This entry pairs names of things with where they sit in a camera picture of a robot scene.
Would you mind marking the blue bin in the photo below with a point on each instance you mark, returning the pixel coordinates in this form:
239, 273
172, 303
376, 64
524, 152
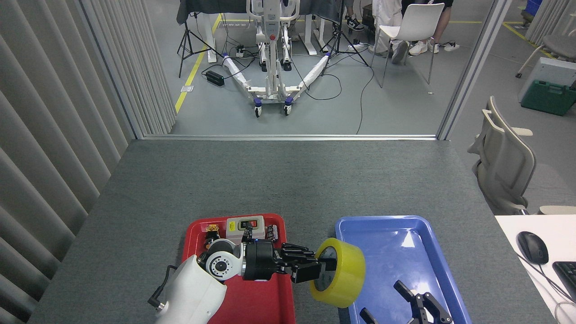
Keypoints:
533, 9

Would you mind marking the yellow tape roll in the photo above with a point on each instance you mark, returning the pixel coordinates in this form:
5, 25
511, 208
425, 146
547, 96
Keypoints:
348, 270

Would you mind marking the black keyboard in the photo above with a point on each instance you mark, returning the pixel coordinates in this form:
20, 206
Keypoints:
568, 276

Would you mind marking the table with dark cloth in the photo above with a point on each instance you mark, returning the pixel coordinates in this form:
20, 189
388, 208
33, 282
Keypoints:
216, 6

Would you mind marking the black power adapter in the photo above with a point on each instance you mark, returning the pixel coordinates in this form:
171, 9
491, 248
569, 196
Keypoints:
215, 78

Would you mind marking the white plastic chair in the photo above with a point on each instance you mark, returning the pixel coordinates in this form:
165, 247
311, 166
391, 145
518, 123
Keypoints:
418, 20

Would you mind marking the white stand on wheels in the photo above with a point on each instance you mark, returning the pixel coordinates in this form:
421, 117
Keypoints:
272, 54

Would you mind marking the grey round chair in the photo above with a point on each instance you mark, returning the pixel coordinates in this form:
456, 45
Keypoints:
560, 45

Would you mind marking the black computer mouse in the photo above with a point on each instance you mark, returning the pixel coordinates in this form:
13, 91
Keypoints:
533, 247

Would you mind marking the white power strip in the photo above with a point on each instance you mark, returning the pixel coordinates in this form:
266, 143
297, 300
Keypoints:
240, 51

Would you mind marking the white desk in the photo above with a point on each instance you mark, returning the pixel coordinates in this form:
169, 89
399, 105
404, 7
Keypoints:
531, 279

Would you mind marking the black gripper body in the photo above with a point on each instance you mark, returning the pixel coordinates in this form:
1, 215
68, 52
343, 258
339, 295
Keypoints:
263, 261

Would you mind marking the black tripod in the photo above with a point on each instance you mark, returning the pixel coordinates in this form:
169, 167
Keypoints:
186, 42
338, 38

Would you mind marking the small black electrical component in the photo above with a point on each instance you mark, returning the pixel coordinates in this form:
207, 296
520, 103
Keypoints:
272, 231

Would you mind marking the white two-button switch box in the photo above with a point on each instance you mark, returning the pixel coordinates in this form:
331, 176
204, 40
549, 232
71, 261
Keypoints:
236, 227

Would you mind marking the grey vertical blinds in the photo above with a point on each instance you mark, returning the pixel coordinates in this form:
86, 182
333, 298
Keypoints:
54, 112

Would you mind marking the red plastic tray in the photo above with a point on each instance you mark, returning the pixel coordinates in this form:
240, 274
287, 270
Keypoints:
261, 301

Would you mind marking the blue plastic tray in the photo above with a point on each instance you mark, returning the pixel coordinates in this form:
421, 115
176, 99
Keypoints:
387, 252

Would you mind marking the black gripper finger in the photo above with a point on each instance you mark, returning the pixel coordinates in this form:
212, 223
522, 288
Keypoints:
299, 254
306, 272
427, 310
366, 317

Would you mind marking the person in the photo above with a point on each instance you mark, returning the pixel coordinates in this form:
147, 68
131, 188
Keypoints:
354, 22
387, 13
443, 22

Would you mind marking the green plastic case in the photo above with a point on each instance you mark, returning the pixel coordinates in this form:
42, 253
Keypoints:
546, 98

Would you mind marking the black orange push button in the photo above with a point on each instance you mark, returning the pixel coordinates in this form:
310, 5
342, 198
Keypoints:
211, 234

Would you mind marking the silver post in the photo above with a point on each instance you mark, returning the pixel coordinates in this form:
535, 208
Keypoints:
472, 67

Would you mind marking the beige office chair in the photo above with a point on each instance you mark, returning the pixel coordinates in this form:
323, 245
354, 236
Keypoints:
504, 162

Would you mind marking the grey flat box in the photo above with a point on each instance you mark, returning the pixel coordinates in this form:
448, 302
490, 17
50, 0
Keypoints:
555, 69

